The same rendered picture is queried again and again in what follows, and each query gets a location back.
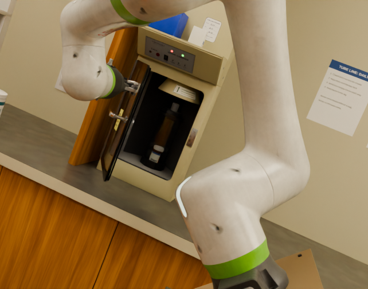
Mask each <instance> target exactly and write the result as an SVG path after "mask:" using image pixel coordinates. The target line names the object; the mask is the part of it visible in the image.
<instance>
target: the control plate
mask: <svg viewBox="0 0 368 289"><path fill-rule="evenodd" d="M149 50H151V51H152V53H150V52H149ZM171 50H173V52H171ZM156 53H159V54H160V56H157V55H156ZM164 54H165V55H167V56H168V61H166V60H164ZM182 54H183V55H184V57H182ZM145 55H147V56H150V57H152V58H155V59H157V60H160V61H163V62H164V63H167V64H170V65H172V66H174V67H177V68H179V69H182V70H184V71H187V72H190V73H193V66H194V60H195V55H193V54H191V53H188V52H185V51H183V50H180V49H178V48H175V47H173V46H171V45H168V44H165V43H163V42H160V41H158V40H155V39H153V38H150V37H147V36H146V43H145ZM172 59H174V61H172ZM178 62H180V64H179V63H178ZM184 64H186V66H184Z"/></svg>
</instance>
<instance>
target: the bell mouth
mask: <svg viewBox="0 0 368 289"><path fill-rule="evenodd" d="M158 88H159V89H160V90H162V91H165V92H167V93H169V94H171V95H174V96H176V97H179V98H181V99H183V100H186V101H189V102H192V103H195V104H199V105H200V90H197V89H195V88H192V87H190V86H188V85H185V84H182V83H180V82H178V81H175V80H173V79H170V78H167V79H166V80H165V81H164V82H163V83H162V84H161V85H160V86H159V87H158Z"/></svg>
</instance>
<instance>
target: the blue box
mask: <svg viewBox="0 0 368 289"><path fill-rule="evenodd" d="M188 18H189V17H188V16H187V15H186V14H185V13H182V14H179V15H176V16H173V17H171V18H167V19H163V20H161V21H156V22H153V23H150V24H149V25H148V26H149V27H151V28H154V29H156V30H159V31H162V32H164V33H167V34H169V35H172V36H174V37H177V38H180V39H181V36H182V33H183V31H184V28H185V26H186V23H187V20H188Z"/></svg>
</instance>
